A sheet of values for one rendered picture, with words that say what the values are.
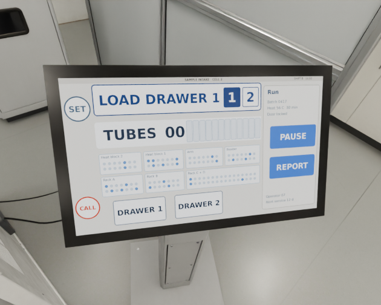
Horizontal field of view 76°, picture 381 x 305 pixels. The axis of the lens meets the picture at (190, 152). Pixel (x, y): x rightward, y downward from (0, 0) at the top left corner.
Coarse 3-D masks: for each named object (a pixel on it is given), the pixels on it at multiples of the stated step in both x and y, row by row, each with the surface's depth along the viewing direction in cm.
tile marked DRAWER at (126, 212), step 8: (120, 200) 44; (128, 200) 44; (136, 200) 44; (144, 200) 44; (152, 200) 45; (160, 200) 45; (112, 208) 43; (120, 208) 44; (128, 208) 44; (136, 208) 44; (144, 208) 45; (152, 208) 45; (160, 208) 45; (120, 216) 44; (128, 216) 44; (136, 216) 44; (144, 216) 45; (152, 216) 45; (160, 216) 45; (120, 224) 44; (128, 224) 44
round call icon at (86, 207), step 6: (78, 198) 42; (84, 198) 42; (90, 198) 42; (96, 198) 43; (78, 204) 42; (84, 204) 42; (90, 204) 43; (96, 204) 43; (78, 210) 42; (84, 210) 43; (90, 210) 43; (96, 210) 43; (78, 216) 43; (84, 216) 43; (90, 216) 43; (96, 216) 43
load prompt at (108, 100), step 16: (96, 96) 40; (112, 96) 41; (128, 96) 41; (144, 96) 42; (160, 96) 42; (176, 96) 43; (192, 96) 43; (208, 96) 44; (224, 96) 44; (240, 96) 45; (256, 96) 45; (96, 112) 41; (112, 112) 41; (128, 112) 42; (144, 112) 42; (160, 112) 43; (176, 112) 43; (192, 112) 44; (208, 112) 44
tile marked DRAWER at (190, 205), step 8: (200, 192) 46; (208, 192) 46; (216, 192) 47; (176, 200) 45; (184, 200) 46; (192, 200) 46; (200, 200) 46; (208, 200) 47; (216, 200) 47; (176, 208) 46; (184, 208) 46; (192, 208) 46; (200, 208) 47; (208, 208) 47; (216, 208) 47; (176, 216) 46; (184, 216) 46; (192, 216) 47; (200, 216) 47
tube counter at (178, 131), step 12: (168, 120) 43; (180, 120) 43; (192, 120) 44; (204, 120) 44; (216, 120) 45; (228, 120) 45; (240, 120) 46; (252, 120) 46; (168, 132) 43; (180, 132) 44; (192, 132) 44; (204, 132) 45; (216, 132) 45; (228, 132) 45; (240, 132) 46; (252, 132) 46; (168, 144) 44
